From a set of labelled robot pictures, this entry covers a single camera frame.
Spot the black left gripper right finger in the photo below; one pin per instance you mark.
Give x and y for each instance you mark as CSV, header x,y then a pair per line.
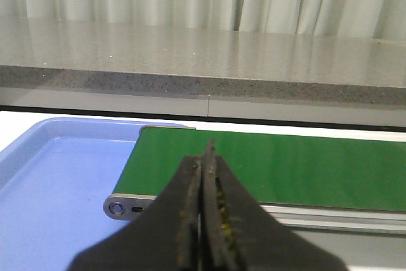
x,y
241,235

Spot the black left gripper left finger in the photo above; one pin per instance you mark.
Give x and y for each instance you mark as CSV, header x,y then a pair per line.
x,y
163,237

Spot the green conveyor belt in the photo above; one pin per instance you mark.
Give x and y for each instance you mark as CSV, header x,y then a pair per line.
x,y
282,169

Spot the blue plastic tray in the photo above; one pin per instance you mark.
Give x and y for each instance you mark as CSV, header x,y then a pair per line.
x,y
54,181

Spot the grey stone counter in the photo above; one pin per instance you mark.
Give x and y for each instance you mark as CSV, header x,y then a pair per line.
x,y
120,67

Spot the silver aluminium conveyor frame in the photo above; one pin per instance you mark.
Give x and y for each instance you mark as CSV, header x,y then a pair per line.
x,y
129,206

